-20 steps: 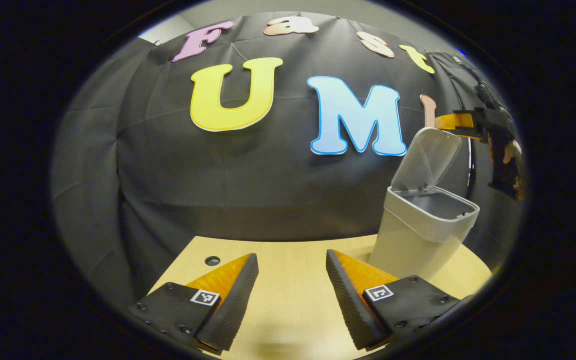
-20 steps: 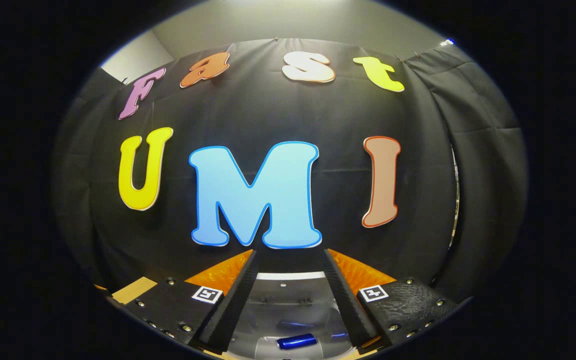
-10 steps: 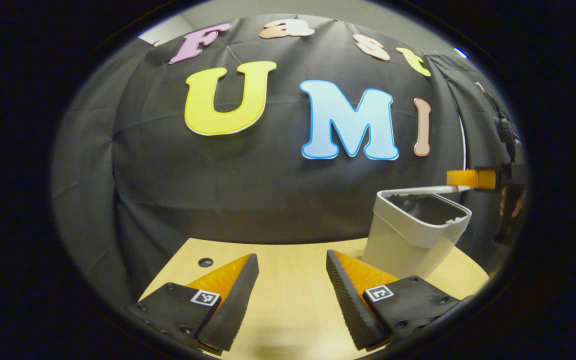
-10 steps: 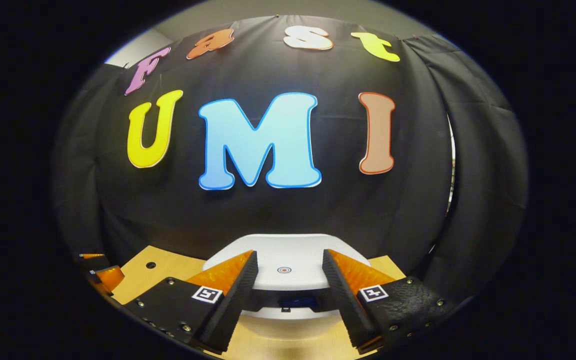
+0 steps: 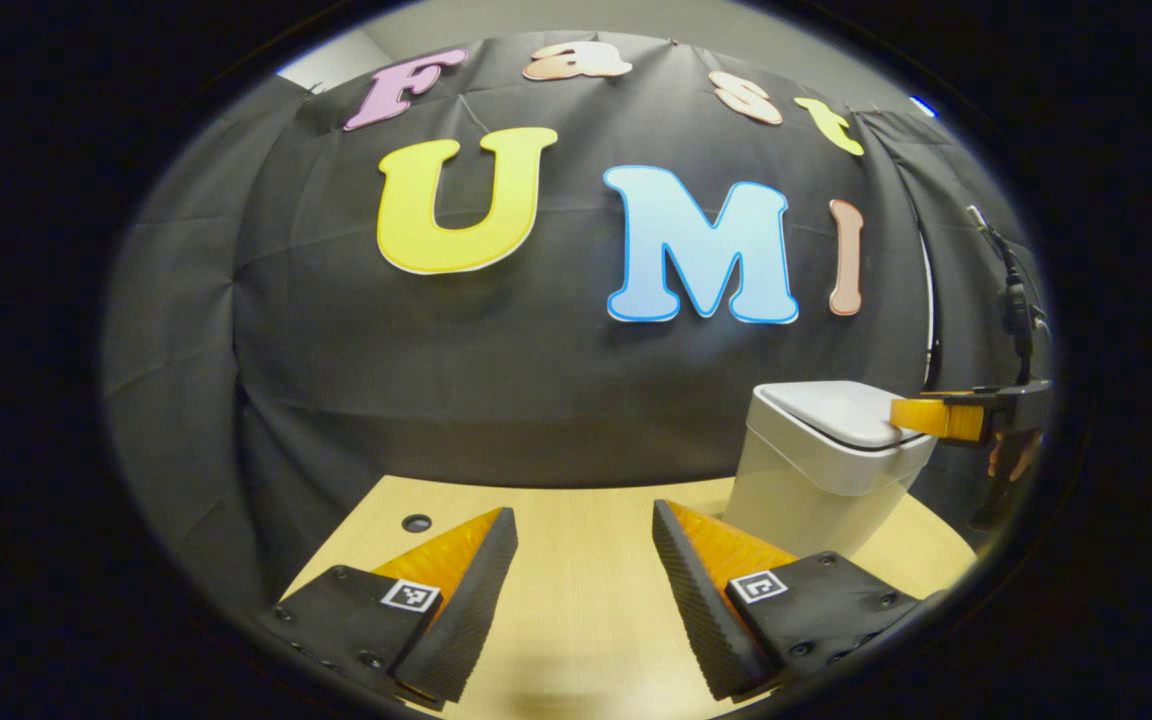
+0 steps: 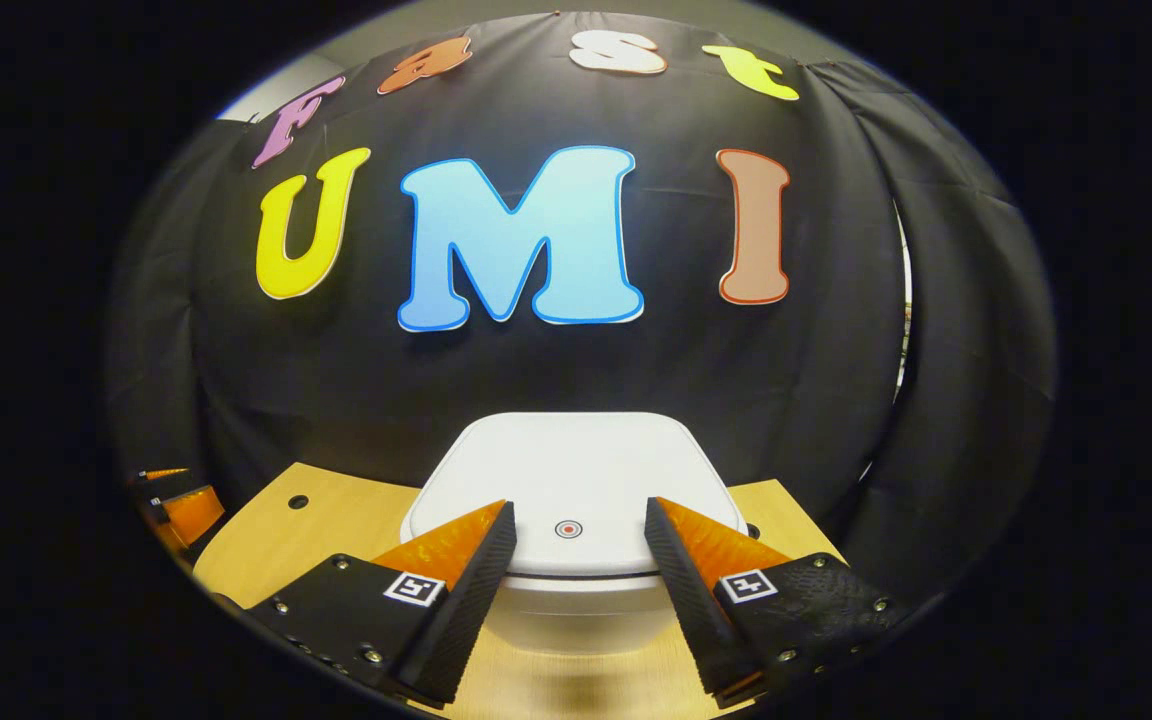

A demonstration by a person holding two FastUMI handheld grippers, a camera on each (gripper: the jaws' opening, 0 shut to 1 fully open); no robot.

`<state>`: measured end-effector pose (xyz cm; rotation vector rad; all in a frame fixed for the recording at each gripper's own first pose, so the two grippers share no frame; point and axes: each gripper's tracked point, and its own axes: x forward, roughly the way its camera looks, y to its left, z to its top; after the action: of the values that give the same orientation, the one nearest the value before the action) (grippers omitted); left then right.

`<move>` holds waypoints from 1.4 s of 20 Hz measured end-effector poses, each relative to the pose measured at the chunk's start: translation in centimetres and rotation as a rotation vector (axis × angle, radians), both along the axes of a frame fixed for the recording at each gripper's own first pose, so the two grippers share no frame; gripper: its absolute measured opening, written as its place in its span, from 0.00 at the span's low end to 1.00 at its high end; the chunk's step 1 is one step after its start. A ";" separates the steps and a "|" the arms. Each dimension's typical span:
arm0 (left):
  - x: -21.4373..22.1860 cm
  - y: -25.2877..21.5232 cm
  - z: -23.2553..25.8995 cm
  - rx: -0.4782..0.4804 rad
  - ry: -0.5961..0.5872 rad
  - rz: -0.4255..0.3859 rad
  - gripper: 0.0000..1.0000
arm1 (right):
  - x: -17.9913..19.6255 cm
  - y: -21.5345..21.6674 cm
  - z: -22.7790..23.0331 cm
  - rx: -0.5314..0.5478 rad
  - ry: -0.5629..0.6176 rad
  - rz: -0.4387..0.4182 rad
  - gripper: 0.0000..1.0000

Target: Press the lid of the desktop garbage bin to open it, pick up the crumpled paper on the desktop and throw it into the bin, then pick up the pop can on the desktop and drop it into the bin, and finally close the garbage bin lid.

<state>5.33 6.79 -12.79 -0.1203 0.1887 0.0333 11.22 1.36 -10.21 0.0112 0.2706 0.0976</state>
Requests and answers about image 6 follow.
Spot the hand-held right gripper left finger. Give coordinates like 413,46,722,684
246,500,519,709

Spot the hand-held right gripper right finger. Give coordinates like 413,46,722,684
644,495,922,709

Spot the white desktop garbage bin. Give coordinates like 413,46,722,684
400,411,749,656

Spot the wooden desktop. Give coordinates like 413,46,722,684
191,462,847,720

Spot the black backdrop cloth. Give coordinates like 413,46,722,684
104,12,1057,601

